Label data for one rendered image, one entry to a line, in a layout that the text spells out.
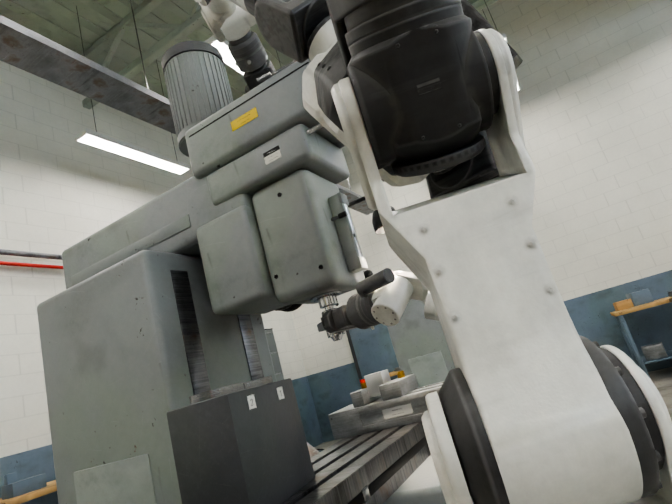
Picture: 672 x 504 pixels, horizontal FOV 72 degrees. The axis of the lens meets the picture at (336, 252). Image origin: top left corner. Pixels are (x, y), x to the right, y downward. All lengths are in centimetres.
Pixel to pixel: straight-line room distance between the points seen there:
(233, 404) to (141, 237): 87
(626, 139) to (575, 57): 151
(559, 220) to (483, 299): 724
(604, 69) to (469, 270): 793
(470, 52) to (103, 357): 121
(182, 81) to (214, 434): 110
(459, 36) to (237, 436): 60
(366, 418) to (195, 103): 104
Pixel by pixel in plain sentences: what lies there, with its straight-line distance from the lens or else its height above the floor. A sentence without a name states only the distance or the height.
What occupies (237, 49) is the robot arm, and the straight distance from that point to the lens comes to 135.
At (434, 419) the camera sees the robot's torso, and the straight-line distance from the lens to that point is 44.
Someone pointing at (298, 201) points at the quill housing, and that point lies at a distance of 117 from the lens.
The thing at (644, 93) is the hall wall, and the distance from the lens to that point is 819.
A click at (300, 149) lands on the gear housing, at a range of 118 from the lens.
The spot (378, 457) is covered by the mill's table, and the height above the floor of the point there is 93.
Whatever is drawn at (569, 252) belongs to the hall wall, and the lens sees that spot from 760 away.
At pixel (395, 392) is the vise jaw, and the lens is 126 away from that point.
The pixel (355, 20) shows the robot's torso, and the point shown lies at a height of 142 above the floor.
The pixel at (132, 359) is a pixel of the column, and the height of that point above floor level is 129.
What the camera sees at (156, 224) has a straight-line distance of 148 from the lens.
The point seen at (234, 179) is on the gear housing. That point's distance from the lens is 128.
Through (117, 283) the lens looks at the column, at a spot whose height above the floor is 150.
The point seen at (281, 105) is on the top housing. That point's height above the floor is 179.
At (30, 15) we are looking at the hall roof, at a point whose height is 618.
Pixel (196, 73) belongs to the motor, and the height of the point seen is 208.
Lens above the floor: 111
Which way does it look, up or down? 14 degrees up
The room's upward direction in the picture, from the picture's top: 16 degrees counter-clockwise
